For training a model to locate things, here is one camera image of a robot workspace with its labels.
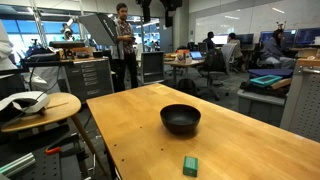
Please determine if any green block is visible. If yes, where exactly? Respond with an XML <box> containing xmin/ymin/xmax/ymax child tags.
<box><xmin>182</xmin><ymin>155</ymin><xmax>199</xmax><ymax>178</ymax></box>

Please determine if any black bowl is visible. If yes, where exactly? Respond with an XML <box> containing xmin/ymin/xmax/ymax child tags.
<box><xmin>159</xmin><ymin>103</ymin><xmax>202</xmax><ymax>136</ymax></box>

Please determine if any man in patterned shirt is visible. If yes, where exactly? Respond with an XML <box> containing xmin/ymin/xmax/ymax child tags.
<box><xmin>111</xmin><ymin>2</ymin><xmax>139</xmax><ymax>93</ymax></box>

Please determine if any orange white box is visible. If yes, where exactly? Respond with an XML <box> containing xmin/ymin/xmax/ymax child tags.
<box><xmin>175</xmin><ymin>49</ymin><xmax>193</xmax><ymax>65</ymax></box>

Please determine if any grey softbox light panel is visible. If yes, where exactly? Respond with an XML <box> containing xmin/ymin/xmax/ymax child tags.
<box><xmin>78</xmin><ymin>12</ymin><xmax>118</xmax><ymax>47</ymax></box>

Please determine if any seated person dark top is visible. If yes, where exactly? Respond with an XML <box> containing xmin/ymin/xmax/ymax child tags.
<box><xmin>202</xmin><ymin>31</ymin><xmax>217</xmax><ymax>51</ymax></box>

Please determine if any open laptop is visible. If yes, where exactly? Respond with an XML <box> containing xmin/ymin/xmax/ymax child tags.
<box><xmin>189</xmin><ymin>50</ymin><xmax>204</xmax><ymax>61</ymax></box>

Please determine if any wooden office desk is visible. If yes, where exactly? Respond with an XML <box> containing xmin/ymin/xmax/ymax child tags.
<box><xmin>163</xmin><ymin>58</ymin><xmax>206</xmax><ymax>88</ymax></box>

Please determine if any black framed panel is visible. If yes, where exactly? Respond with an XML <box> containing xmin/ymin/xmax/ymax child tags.
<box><xmin>140</xmin><ymin>51</ymin><xmax>165</xmax><ymax>85</ymax></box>

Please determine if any computer monitor bright white screen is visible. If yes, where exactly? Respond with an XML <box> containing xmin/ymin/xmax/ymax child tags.
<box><xmin>211</xmin><ymin>34</ymin><xmax>229</xmax><ymax>46</ymax></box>

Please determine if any grey black office chair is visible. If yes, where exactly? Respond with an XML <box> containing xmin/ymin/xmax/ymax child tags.
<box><xmin>198</xmin><ymin>43</ymin><xmax>236</xmax><ymax>102</ymax></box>

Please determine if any seated person light shirt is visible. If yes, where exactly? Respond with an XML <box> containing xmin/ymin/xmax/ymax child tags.
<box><xmin>227</xmin><ymin>32</ymin><xmax>246</xmax><ymax>71</ymax></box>

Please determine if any dark computer monitor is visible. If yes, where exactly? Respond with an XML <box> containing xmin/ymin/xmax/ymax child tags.
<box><xmin>235</xmin><ymin>33</ymin><xmax>254</xmax><ymax>46</ymax></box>

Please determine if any black backpack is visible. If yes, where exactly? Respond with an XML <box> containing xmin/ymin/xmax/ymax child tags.
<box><xmin>176</xmin><ymin>78</ymin><xmax>198</xmax><ymax>97</ymax></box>

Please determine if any black drawer cabinet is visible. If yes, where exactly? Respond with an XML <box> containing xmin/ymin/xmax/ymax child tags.
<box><xmin>63</xmin><ymin>58</ymin><xmax>115</xmax><ymax>104</ymax></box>

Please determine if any computer monitor blue screen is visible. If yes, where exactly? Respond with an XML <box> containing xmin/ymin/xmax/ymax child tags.
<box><xmin>259</xmin><ymin>29</ymin><xmax>298</xmax><ymax>46</ymax></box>
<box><xmin>293</xmin><ymin>27</ymin><xmax>320</xmax><ymax>47</ymax></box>

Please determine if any seated person grey hoodie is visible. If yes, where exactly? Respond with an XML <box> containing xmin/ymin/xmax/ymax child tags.
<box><xmin>259</xmin><ymin>29</ymin><xmax>296</xmax><ymax>70</ymax></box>

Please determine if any blue folded cushion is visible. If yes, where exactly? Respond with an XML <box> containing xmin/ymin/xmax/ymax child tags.
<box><xmin>248</xmin><ymin>68</ymin><xmax>294</xmax><ymax>80</ymax></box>

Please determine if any black fabric bundle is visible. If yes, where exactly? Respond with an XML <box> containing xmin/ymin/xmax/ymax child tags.
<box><xmin>239</xmin><ymin>80</ymin><xmax>291</xmax><ymax>98</ymax></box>

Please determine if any teal tray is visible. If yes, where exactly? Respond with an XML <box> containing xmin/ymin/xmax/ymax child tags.
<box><xmin>249</xmin><ymin>74</ymin><xmax>284</xmax><ymax>88</ymax></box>

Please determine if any white cloth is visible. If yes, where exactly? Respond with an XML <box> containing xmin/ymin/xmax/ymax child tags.
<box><xmin>29</xmin><ymin>65</ymin><xmax>68</xmax><ymax>94</ymax></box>

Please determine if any round wooden side table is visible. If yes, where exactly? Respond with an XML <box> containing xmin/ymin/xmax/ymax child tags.
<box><xmin>0</xmin><ymin>92</ymin><xmax>111</xmax><ymax>178</ymax></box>

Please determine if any grey storage bin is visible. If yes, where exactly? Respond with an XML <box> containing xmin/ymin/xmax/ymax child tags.
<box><xmin>237</xmin><ymin>89</ymin><xmax>287</xmax><ymax>128</ymax></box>

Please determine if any wooden plank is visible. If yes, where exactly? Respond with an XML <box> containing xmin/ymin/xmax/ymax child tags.
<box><xmin>270</xmin><ymin>78</ymin><xmax>293</xmax><ymax>90</ymax></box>

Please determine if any person in white shirt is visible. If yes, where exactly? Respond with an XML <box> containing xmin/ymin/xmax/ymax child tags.
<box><xmin>0</xmin><ymin>19</ymin><xmax>18</xmax><ymax>71</ymax></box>

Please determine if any white headset device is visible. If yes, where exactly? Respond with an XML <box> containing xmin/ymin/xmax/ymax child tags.
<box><xmin>0</xmin><ymin>90</ymin><xmax>51</xmax><ymax>116</ymax></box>

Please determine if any grey perforated metal cabinet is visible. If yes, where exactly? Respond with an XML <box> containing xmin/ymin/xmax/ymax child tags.
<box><xmin>279</xmin><ymin>58</ymin><xmax>320</xmax><ymax>143</ymax></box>

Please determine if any dark perforated breadboard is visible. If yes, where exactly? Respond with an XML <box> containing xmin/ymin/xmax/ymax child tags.
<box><xmin>18</xmin><ymin>146</ymin><xmax>83</xmax><ymax>180</ymax></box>

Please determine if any aluminium extrusion bar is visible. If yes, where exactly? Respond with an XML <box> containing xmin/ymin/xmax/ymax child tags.
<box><xmin>0</xmin><ymin>152</ymin><xmax>37</xmax><ymax>178</ymax></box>

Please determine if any thin black headset cable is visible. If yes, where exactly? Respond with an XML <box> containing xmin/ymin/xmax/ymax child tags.
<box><xmin>1</xmin><ymin>66</ymin><xmax>62</xmax><ymax>129</ymax></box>

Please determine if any orange handled tool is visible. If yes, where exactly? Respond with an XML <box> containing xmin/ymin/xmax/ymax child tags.
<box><xmin>44</xmin><ymin>145</ymin><xmax>63</xmax><ymax>156</ymax></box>

